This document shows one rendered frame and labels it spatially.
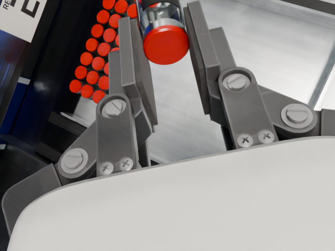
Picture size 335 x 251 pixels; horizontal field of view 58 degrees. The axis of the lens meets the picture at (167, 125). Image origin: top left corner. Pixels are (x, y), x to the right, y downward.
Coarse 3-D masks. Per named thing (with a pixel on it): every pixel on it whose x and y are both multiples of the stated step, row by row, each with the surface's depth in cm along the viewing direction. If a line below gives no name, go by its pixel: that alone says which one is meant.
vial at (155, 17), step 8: (136, 0) 15; (136, 8) 15; (152, 8) 13; (160, 8) 13; (168, 8) 13; (176, 8) 13; (144, 16) 13; (152, 16) 13; (160, 16) 13; (168, 16) 13; (176, 16) 13; (144, 24) 14; (152, 24) 13; (160, 24) 13; (168, 24) 13; (176, 24) 13; (184, 24) 14; (144, 32) 13
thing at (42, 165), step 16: (16, 144) 51; (0, 160) 55; (16, 160) 54; (32, 160) 53; (48, 160) 50; (0, 176) 55; (16, 176) 54; (0, 192) 55; (0, 208) 55; (0, 224) 54; (0, 240) 54
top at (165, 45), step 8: (152, 32) 13; (160, 32) 12; (168, 32) 13; (176, 32) 13; (184, 32) 13; (144, 40) 13; (152, 40) 13; (160, 40) 13; (168, 40) 13; (176, 40) 13; (184, 40) 13; (144, 48) 13; (152, 48) 13; (160, 48) 13; (168, 48) 13; (176, 48) 13; (184, 48) 13; (152, 56) 14; (160, 56) 14; (168, 56) 14; (176, 56) 14; (160, 64) 14; (168, 64) 14
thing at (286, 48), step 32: (192, 0) 46; (224, 0) 44; (256, 0) 41; (224, 32) 44; (256, 32) 43; (288, 32) 41; (320, 32) 40; (256, 64) 42; (288, 64) 41; (320, 64) 40; (160, 96) 46; (192, 96) 45; (288, 96) 41; (320, 96) 37; (160, 128) 46; (192, 128) 45; (160, 160) 43
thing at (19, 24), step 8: (8, 0) 36; (16, 0) 37; (32, 0) 39; (40, 0) 40; (0, 8) 35; (8, 8) 36; (16, 8) 37; (32, 8) 39; (40, 8) 40; (0, 16) 36; (8, 16) 37; (16, 16) 38; (24, 16) 39; (40, 16) 41; (0, 24) 36; (8, 24) 37; (16, 24) 38; (24, 24) 39; (32, 24) 40; (8, 32) 38; (16, 32) 39; (24, 32) 40; (32, 32) 41
